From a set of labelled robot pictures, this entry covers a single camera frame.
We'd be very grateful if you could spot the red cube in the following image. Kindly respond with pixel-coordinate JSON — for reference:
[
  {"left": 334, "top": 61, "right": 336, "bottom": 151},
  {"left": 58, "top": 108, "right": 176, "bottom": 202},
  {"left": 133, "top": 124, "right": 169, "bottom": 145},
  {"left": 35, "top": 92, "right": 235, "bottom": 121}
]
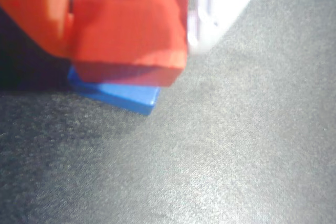
[{"left": 68, "top": 0, "right": 190, "bottom": 88}]

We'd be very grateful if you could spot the blue cube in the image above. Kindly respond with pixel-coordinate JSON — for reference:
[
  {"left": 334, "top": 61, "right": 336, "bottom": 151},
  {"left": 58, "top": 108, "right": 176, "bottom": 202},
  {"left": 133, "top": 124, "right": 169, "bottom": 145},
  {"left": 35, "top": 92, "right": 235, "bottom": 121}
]
[{"left": 67, "top": 66, "right": 161, "bottom": 116}]

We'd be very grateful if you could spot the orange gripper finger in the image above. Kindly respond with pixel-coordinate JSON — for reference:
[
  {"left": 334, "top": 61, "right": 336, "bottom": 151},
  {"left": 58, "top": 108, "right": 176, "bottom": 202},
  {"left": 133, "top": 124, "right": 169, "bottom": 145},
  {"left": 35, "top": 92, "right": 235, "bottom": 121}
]
[{"left": 0, "top": 0, "right": 76, "bottom": 59}]

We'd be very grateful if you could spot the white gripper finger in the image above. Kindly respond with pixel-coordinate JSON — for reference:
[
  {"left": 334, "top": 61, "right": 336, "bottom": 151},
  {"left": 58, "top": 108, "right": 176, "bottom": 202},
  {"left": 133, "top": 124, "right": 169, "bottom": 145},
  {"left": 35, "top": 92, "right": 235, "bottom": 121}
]
[{"left": 187, "top": 0, "right": 272, "bottom": 56}]

